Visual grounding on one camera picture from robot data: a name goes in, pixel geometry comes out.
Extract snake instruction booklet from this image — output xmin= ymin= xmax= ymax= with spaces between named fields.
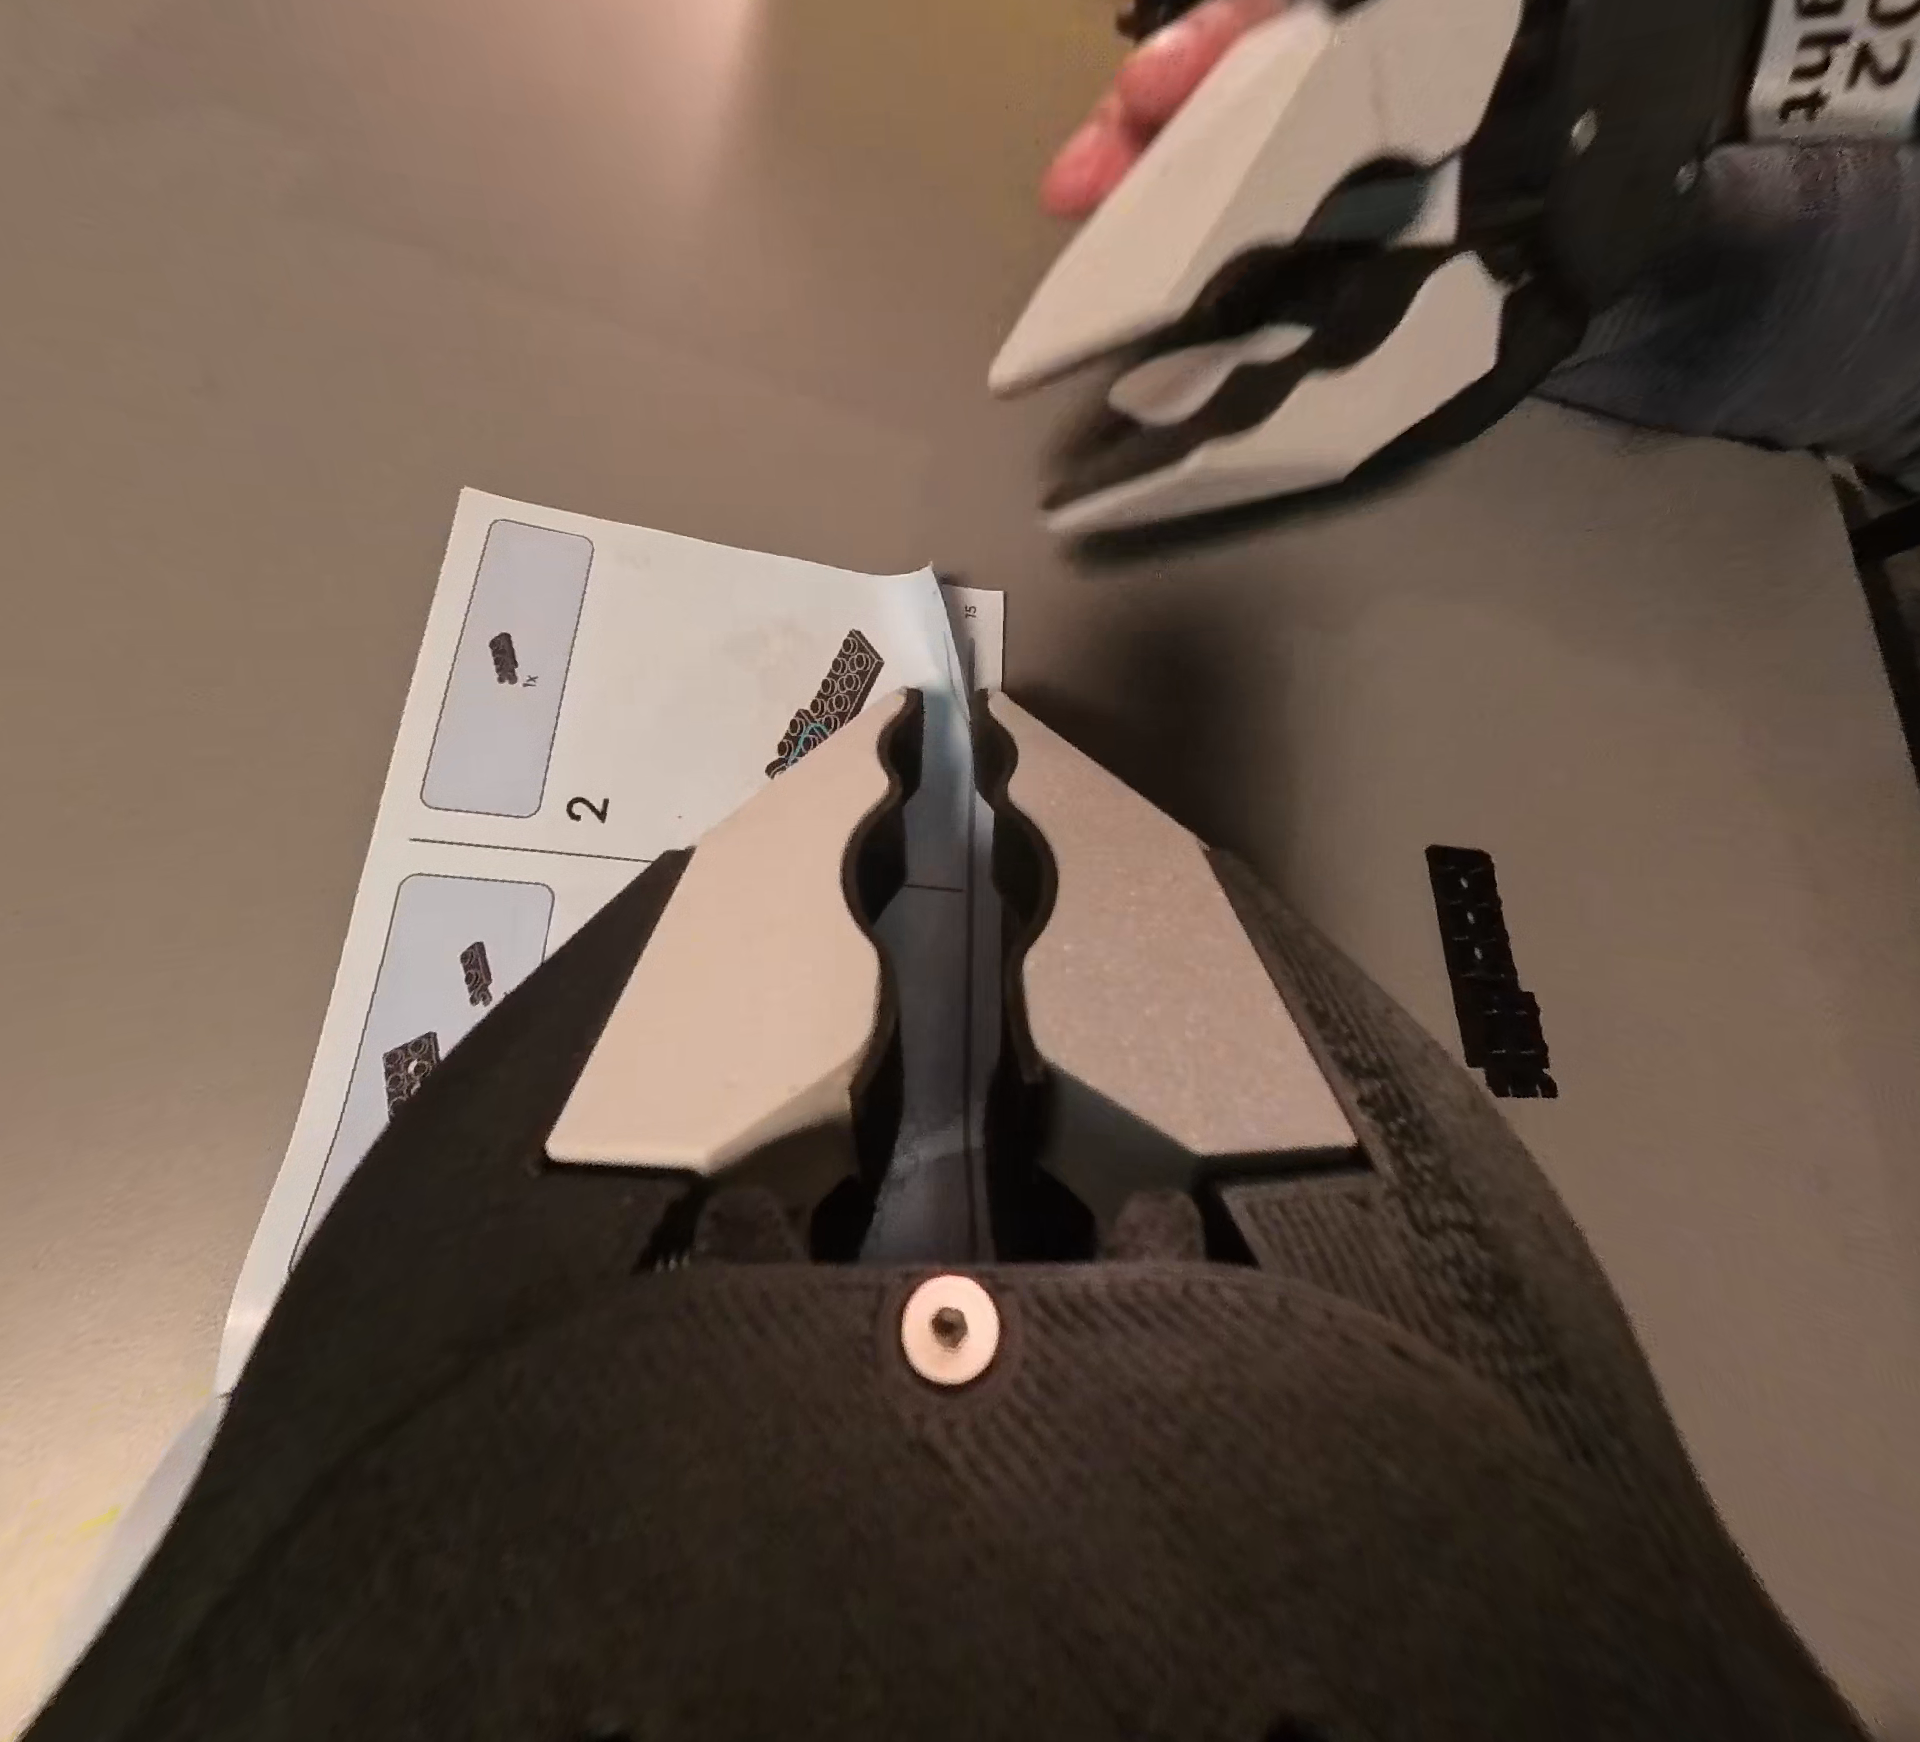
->
xmin=0 ymin=485 xmax=1010 ymax=1742

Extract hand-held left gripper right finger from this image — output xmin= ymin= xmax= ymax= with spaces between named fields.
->
xmin=971 ymin=693 xmax=1362 ymax=1191

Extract person's right hand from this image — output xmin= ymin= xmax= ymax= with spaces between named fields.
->
xmin=1041 ymin=0 xmax=1324 ymax=225

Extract small black lego piece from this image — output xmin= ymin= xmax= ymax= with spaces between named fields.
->
xmin=1477 ymin=989 xmax=1565 ymax=1103

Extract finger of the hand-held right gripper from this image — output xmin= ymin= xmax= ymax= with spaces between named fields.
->
xmin=1039 ymin=248 xmax=1521 ymax=542
xmin=987 ymin=0 xmax=1535 ymax=401

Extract black lego plate with holes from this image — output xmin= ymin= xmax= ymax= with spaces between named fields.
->
xmin=1422 ymin=842 xmax=1565 ymax=1103

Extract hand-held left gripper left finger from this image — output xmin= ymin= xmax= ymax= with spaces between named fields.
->
xmin=543 ymin=688 xmax=927 ymax=1173

